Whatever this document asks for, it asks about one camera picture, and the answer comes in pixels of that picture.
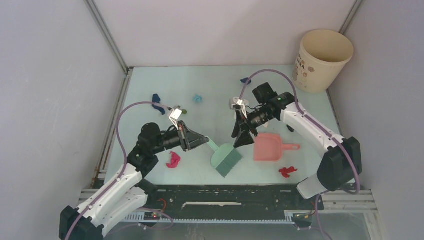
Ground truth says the pink dustpan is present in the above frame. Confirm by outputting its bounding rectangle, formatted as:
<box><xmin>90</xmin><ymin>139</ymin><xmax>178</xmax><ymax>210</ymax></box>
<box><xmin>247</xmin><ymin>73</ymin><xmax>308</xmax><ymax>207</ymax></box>
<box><xmin>253</xmin><ymin>133</ymin><xmax>301</xmax><ymax>162</ymax></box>

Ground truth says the white cable duct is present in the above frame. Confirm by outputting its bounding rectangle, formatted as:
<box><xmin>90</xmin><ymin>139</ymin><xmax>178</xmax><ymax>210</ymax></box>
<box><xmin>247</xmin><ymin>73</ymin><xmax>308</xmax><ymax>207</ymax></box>
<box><xmin>120</xmin><ymin>211</ymin><xmax>313</xmax><ymax>225</ymax></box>

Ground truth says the dark blue paper scrap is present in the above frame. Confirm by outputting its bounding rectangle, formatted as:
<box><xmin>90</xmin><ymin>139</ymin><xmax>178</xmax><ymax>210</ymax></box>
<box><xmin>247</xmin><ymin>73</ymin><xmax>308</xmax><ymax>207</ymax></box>
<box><xmin>240</xmin><ymin>77</ymin><xmax>252</xmax><ymax>84</ymax></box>
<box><xmin>151</xmin><ymin>93</ymin><xmax>166</xmax><ymax>116</ymax></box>

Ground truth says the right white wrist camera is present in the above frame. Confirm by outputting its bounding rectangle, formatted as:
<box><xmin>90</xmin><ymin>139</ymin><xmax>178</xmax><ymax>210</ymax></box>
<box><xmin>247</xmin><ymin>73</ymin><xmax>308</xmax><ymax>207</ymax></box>
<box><xmin>229</xmin><ymin>97</ymin><xmax>250</xmax><ymax>120</ymax></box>

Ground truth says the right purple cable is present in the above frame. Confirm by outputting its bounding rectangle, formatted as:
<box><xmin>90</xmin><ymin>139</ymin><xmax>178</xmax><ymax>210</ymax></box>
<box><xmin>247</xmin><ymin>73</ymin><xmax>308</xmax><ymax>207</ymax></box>
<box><xmin>238</xmin><ymin>68</ymin><xmax>362</xmax><ymax>240</ymax></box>

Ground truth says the magenta paper scrap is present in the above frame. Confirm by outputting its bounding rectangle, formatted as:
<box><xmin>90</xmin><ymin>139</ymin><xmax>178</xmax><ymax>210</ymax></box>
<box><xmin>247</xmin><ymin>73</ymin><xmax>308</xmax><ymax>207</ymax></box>
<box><xmin>166</xmin><ymin>151</ymin><xmax>181</xmax><ymax>169</ymax></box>

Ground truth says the dark blue paper scrap left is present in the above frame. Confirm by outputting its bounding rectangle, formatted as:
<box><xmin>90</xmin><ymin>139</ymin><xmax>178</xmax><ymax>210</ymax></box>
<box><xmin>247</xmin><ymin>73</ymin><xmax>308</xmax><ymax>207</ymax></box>
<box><xmin>151</xmin><ymin>93</ymin><xmax>166</xmax><ymax>116</ymax></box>

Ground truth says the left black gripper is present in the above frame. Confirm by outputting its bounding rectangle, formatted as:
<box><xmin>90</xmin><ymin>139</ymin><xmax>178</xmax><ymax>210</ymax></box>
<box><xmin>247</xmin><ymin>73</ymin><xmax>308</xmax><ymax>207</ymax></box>
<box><xmin>152</xmin><ymin>121</ymin><xmax>209</xmax><ymax>155</ymax></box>

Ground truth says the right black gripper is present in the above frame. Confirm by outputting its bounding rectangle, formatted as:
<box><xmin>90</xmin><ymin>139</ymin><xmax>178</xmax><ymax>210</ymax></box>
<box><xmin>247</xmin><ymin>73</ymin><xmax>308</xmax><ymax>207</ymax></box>
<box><xmin>231</xmin><ymin>107</ymin><xmax>274</xmax><ymax>150</ymax></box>

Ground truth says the red paper scrap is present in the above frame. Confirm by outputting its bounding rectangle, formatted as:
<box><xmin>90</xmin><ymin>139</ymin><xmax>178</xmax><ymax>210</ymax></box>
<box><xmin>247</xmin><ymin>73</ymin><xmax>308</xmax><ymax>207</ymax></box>
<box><xmin>278</xmin><ymin>166</ymin><xmax>298</xmax><ymax>179</ymax></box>

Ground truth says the green hand brush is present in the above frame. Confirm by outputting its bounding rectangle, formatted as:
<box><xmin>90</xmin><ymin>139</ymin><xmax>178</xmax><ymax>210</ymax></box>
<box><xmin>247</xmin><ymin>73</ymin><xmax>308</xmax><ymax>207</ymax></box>
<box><xmin>207</xmin><ymin>137</ymin><xmax>243</xmax><ymax>178</ymax></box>

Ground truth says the dark blue paper scrap top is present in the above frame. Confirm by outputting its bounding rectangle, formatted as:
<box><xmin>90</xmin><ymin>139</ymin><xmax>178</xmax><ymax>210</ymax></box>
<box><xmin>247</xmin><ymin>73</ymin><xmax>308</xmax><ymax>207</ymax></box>
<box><xmin>240</xmin><ymin>77</ymin><xmax>252</xmax><ymax>84</ymax></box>

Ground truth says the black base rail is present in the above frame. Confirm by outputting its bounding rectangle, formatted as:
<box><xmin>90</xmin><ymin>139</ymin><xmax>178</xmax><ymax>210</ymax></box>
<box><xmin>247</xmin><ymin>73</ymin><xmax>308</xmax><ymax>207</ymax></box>
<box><xmin>146</xmin><ymin>184</ymin><xmax>324</xmax><ymax>220</ymax></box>

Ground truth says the light blue paper scrap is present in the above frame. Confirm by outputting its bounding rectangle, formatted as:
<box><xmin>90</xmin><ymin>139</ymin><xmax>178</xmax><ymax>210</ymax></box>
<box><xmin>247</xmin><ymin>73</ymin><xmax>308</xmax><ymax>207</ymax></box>
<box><xmin>193</xmin><ymin>94</ymin><xmax>203</xmax><ymax>104</ymax></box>

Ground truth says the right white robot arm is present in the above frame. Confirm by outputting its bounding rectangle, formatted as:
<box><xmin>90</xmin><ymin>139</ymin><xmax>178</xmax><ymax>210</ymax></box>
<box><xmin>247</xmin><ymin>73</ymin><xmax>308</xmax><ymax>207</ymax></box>
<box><xmin>229</xmin><ymin>83</ymin><xmax>362</xmax><ymax>209</ymax></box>

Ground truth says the beige plastic bucket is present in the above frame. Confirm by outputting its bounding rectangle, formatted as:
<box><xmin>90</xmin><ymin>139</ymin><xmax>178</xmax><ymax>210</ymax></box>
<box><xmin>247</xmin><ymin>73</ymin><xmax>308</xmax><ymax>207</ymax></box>
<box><xmin>292</xmin><ymin>29</ymin><xmax>354</xmax><ymax>94</ymax></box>

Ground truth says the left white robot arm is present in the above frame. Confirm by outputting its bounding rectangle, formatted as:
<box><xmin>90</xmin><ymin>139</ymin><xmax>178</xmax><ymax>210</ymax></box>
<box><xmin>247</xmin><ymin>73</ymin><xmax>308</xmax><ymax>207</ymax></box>
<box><xmin>59</xmin><ymin>121</ymin><xmax>209</xmax><ymax>240</ymax></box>

